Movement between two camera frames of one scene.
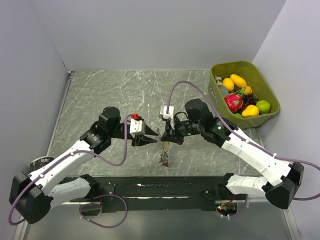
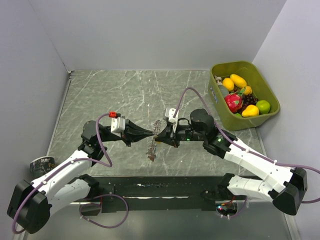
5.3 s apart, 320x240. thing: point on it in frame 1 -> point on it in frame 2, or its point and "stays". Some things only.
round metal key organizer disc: (164, 152) -> (158, 126)
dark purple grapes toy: (247, 100) stays
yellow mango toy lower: (251, 110) stays
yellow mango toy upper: (238, 81) stays
